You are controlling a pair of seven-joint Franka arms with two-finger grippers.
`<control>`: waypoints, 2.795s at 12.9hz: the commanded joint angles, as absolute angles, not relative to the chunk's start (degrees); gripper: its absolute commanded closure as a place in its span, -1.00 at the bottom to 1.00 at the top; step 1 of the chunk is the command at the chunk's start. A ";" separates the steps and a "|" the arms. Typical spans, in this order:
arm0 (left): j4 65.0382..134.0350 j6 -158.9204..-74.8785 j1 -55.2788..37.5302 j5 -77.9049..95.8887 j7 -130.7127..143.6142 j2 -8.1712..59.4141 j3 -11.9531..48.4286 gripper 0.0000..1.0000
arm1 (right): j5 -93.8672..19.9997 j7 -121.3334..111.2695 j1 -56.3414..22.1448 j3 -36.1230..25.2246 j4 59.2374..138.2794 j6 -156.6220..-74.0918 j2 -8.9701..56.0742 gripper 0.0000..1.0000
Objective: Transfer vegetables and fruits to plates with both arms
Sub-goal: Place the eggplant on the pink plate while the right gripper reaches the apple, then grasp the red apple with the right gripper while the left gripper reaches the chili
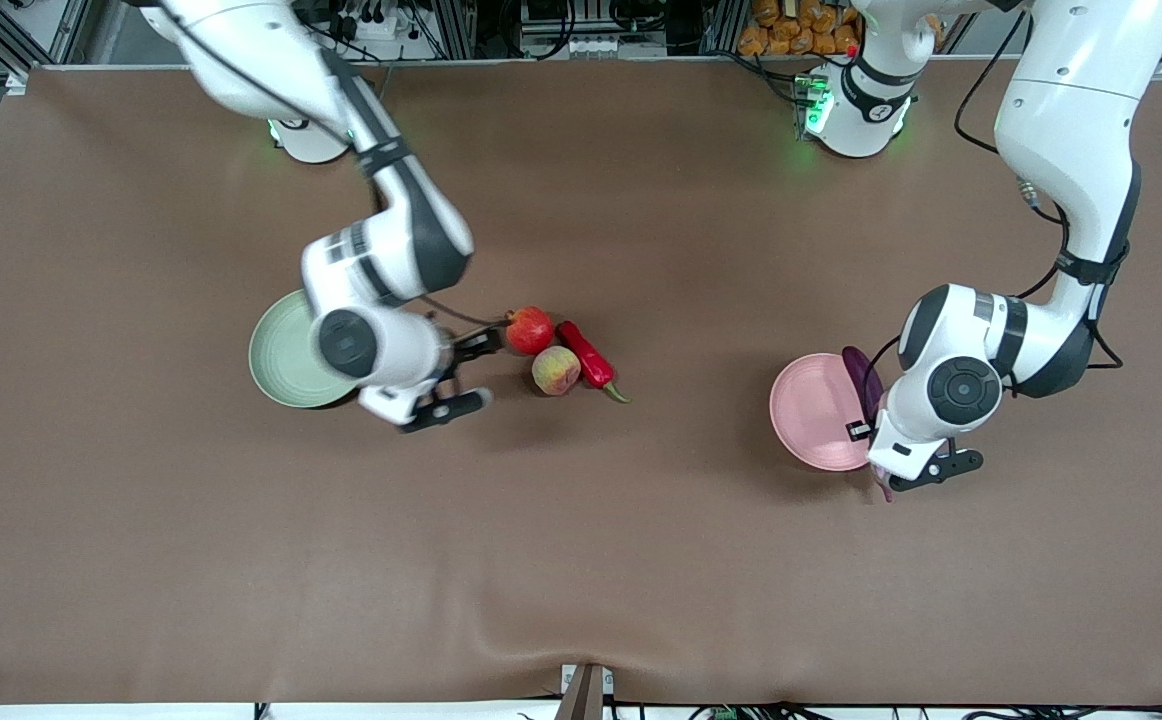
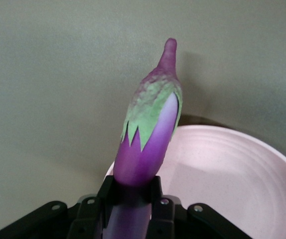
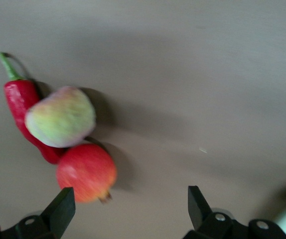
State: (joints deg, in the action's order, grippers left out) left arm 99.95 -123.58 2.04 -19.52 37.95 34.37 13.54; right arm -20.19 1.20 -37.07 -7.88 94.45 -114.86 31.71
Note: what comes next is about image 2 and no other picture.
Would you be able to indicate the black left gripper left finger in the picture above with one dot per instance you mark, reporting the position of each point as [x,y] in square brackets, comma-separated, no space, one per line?
[85,216]

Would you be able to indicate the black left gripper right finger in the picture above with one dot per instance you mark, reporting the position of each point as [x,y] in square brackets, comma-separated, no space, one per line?
[168,216]

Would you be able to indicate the purple eggplant with green calyx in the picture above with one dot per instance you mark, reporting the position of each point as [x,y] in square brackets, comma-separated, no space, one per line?
[145,149]

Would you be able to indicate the pink round plate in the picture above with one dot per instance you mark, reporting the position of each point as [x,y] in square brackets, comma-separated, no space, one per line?
[232,174]

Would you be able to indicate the brown table cover mat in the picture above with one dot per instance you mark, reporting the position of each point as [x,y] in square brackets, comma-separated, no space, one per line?
[45,74]

